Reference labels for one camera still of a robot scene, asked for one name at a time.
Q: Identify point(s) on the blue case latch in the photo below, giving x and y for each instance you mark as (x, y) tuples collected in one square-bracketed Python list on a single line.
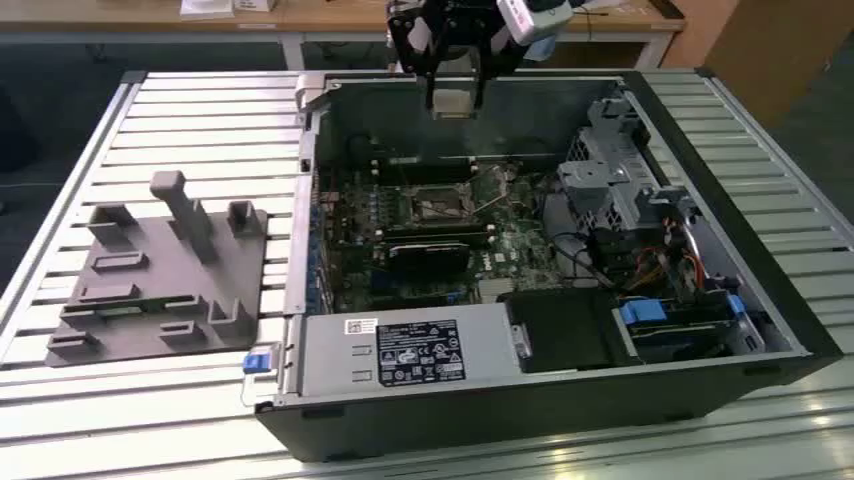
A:
[(259, 361)]

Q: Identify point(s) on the hard disk in blue carrier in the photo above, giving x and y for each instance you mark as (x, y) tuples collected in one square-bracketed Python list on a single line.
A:
[(643, 310)]

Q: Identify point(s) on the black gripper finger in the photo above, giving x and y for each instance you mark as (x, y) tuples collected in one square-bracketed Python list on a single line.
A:
[(427, 92), (483, 92)]

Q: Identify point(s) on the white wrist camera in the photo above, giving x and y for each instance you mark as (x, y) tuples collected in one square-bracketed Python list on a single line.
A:
[(534, 20)]

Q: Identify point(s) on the wooden cabinet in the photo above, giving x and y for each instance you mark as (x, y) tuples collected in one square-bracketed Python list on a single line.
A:
[(781, 50)]

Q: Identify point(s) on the small white labelled box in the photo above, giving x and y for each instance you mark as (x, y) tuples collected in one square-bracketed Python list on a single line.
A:
[(255, 4)]

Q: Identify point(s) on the black graphics card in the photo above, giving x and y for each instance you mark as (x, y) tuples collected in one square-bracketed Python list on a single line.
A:
[(427, 257)]

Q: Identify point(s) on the white cardboard box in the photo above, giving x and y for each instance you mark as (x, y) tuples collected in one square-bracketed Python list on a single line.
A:
[(207, 9)]

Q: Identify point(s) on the wooden desk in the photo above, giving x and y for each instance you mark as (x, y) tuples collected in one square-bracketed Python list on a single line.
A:
[(100, 22)]

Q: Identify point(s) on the small blue drive clip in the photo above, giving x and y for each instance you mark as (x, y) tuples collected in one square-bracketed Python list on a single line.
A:
[(736, 306)]

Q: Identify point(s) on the black plastic drive shroud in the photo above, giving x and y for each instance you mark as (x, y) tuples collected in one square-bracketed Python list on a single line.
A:
[(567, 330)]

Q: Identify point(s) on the green motherboard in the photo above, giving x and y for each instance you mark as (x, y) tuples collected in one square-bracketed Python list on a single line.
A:
[(521, 250)]

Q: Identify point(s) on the grey plastic parts rack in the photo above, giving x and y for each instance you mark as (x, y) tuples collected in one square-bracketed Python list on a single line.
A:
[(167, 280)]

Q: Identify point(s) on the dark installed RAM stick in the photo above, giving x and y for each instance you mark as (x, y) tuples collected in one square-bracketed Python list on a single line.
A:
[(434, 230)]

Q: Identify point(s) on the small silver chipset heatsink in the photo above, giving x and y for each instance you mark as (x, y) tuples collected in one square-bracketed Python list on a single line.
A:
[(495, 287)]

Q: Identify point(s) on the black CPU socket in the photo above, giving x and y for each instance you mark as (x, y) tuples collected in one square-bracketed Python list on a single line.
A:
[(434, 204)]

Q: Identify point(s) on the silver square CPU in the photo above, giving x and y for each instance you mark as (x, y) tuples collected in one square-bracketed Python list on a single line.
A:
[(454, 105)]

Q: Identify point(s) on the silver power supply unit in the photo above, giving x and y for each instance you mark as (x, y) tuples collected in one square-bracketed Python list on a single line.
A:
[(334, 360)]

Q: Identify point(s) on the grey metal disk cage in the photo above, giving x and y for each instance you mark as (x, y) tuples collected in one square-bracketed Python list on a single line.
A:
[(601, 185)]

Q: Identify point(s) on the black open PC case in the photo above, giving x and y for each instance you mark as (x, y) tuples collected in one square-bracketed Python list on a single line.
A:
[(467, 425)]

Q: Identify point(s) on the black RAM slot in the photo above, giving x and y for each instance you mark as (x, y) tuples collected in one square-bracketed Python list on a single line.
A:
[(427, 164), (427, 176)]

